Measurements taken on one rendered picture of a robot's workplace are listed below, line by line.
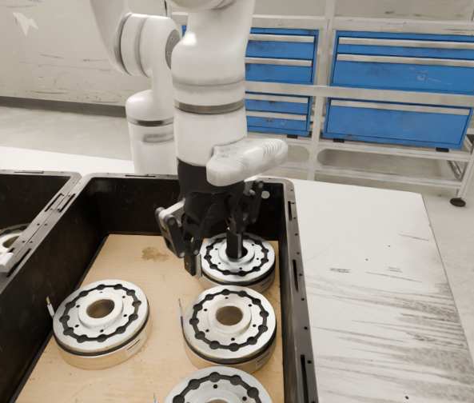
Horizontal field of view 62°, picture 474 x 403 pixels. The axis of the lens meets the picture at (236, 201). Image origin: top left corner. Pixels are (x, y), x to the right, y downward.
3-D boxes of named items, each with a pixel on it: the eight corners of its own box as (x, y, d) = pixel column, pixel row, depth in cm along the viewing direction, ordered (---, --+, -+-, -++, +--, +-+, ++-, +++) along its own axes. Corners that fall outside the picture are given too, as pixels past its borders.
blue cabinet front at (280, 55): (189, 125, 240) (181, 24, 211) (308, 135, 226) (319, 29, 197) (187, 126, 238) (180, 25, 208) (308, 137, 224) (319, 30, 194)
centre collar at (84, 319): (85, 296, 46) (84, 292, 46) (128, 295, 46) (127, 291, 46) (72, 329, 42) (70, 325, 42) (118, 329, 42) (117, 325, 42)
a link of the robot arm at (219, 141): (220, 191, 35) (218, 123, 31) (155, 150, 42) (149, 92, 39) (292, 162, 40) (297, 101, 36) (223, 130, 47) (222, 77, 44)
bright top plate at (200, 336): (194, 285, 48) (194, 281, 48) (277, 293, 47) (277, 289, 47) (173, 355, 40) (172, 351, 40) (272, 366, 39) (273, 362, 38)
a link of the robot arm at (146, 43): (185, 12, 62) (190, 115, 72) (131, 6, 64) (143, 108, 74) (160, 25, 55) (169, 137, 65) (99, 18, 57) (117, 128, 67)
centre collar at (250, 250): (220, 242, 55) (220, 238, 54) (256, 244, 54) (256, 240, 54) (216, 265, 51) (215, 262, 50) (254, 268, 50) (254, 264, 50)
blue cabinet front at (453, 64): (322, 136, 225) (336, 29, 195) (460, 149, 211) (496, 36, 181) (322, 138, 222) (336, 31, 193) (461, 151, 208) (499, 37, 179)
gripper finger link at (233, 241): (237, 236, 49) (237, 260, 51) (240, 234, 49) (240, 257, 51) (225, 228, 50) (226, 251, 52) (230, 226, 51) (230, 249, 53)
